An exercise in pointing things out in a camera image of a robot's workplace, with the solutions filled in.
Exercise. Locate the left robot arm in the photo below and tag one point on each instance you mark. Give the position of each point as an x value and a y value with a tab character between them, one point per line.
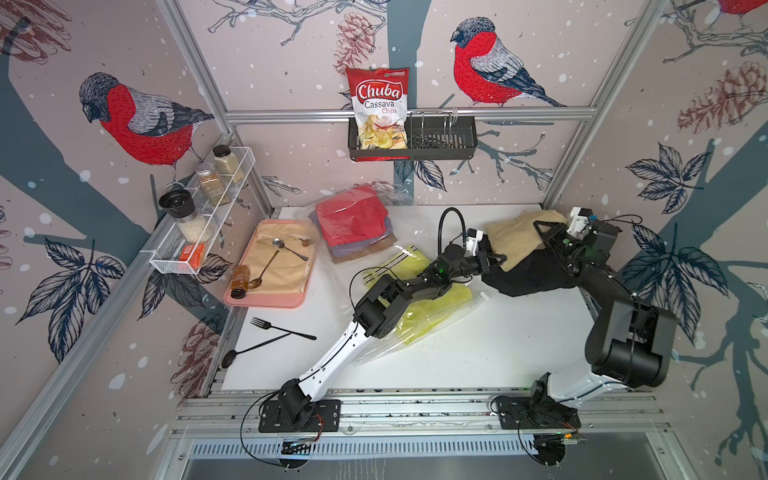
375	315

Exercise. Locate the black lid spice jar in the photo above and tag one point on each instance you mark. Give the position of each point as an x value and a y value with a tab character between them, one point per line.
180	205

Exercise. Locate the metal spoon on tray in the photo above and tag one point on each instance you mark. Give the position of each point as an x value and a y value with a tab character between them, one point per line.
281	245

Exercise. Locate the black plastic fork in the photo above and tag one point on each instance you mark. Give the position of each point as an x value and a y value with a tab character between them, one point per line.
266	325

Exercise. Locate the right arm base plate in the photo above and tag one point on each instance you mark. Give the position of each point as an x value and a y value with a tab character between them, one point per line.
523	413

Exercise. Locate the small orange box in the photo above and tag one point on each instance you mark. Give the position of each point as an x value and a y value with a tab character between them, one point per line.
192	255

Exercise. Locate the yellow green garment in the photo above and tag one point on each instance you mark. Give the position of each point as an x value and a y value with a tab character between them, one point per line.
423	316

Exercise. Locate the spice jar rear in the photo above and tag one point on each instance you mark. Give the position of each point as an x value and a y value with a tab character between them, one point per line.
227	163

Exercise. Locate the Chuba cassava chips bag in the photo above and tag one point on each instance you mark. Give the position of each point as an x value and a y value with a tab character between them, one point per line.
380	104

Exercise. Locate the tan garment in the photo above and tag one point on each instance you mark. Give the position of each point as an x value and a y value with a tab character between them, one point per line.
517	238

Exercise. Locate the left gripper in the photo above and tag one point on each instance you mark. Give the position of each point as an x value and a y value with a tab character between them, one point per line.
481	263

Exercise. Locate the spice jar middle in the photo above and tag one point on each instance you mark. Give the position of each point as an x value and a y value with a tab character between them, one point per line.
212	185

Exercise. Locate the brown spoon on tray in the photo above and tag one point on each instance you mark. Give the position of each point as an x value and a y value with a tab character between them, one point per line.
255	283

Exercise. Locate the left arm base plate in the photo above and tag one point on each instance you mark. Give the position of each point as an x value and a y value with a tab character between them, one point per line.
323	416

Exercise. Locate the red folded garment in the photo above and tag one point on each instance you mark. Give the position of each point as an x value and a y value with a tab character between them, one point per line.
352	216

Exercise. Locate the tan cloth on tray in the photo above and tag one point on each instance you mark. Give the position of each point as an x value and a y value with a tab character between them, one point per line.
287	274

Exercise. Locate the black plastic spoon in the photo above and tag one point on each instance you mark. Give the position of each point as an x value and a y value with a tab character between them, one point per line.
229	358

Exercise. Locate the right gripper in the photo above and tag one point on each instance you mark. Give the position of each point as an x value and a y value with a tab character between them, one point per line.
553	233

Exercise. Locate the black trousers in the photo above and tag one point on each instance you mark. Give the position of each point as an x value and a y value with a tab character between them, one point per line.
538	272

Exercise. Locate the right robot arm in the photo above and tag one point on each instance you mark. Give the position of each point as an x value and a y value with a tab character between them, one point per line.
631	340

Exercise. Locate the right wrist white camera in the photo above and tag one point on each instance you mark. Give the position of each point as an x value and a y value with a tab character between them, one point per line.
580	219

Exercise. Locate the white wire shelf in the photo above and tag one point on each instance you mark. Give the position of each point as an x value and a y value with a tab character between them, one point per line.
164	257

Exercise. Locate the pink tray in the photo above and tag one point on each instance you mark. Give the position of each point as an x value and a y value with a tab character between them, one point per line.
283	301

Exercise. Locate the black wire basket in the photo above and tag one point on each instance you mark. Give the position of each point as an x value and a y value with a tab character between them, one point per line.
446	137

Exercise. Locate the clear plastic vacuum bag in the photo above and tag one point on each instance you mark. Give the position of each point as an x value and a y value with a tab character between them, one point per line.
390	196

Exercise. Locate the amber bottle on tray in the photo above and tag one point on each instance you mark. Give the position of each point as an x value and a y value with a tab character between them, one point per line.
240	282

